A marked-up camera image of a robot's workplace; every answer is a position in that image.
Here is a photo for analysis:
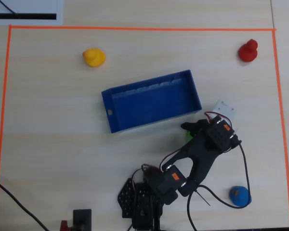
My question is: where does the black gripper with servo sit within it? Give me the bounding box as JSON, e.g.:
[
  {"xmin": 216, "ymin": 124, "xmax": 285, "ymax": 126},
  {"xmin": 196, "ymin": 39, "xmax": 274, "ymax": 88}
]
[{"xmin": 180, "ymin": 115, "xmax": 243, "ymax": 155}]

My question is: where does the long black cable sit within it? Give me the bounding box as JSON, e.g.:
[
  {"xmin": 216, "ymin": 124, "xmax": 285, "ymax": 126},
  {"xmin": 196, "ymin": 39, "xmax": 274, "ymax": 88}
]
[{"xmin": 0, "ymin": 176, "xmax": 50, "ymax": 231}]

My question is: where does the blue rubber duck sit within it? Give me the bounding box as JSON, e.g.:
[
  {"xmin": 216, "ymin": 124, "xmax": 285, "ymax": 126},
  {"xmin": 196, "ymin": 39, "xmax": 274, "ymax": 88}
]
[{"xmin": 229, "ymin": 185, "xmax": 252, "ymax": 207}]

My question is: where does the thin black cable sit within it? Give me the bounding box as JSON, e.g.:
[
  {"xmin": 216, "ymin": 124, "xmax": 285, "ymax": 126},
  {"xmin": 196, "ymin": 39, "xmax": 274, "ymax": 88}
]
[{"xmin": 0, "ymin": 0, "xmax": 19, "ymax": 15}]

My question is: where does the black camera cable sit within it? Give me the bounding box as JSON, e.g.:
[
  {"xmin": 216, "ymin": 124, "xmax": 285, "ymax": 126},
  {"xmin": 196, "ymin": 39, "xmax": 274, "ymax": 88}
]
[{"xmin": 187, "ymin": 141, "xmax": 250, "ymax": 231}]

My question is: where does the black camera stand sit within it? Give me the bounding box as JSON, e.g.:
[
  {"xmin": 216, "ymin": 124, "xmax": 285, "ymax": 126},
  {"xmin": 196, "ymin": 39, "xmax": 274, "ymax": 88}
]
[{"xmin": 71, "ymin": 208, "xmax": 92, "ymax": 231}]

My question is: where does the white paper with black bar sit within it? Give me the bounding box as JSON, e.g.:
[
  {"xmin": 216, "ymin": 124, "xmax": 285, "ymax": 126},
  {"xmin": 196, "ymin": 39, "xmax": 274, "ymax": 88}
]
[{"xmin": 0, "ymin": 0, "xmax": 64, "ymax": 26}]

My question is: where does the red rubber duck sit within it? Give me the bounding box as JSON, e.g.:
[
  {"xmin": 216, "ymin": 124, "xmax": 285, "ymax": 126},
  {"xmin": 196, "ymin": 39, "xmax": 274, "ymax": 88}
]
[{"xmin": 238, "ymin": 38, "xmax": 259, "ymax": 63}]

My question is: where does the orange tape strip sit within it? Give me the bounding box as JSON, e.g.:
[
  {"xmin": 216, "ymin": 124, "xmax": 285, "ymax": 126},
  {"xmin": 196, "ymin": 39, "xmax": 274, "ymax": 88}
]
[
  {"xmin": 0, "ymin": 25, "xmax": 13, "ymax": 229},
  {"xmin": 271, "ymin": 29, "xmax": 289, "ymax": 228},
  {"xmin": 8, "ymin": 24, "xmax": 277, "ymax": 32}
]

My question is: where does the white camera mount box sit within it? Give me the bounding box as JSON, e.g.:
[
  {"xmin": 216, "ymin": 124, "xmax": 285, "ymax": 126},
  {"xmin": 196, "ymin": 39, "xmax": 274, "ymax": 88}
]
[{"xmin": 211, "ymin": 98, "xmax": 236, "ymax": 122}]

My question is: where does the yellow rubber duck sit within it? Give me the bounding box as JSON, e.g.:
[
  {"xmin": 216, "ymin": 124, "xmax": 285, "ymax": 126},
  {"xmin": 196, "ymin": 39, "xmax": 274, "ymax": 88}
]
[{"xmin": 82, "ymin": 48, "xmax": 106, "ymax": 68}]

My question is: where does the blue plastic box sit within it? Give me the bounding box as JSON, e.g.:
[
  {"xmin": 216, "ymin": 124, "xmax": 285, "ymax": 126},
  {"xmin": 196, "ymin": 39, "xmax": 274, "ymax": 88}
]
[{"xmin": 101, "ymin": 69, "xmax": 203, "ymax": 134}]

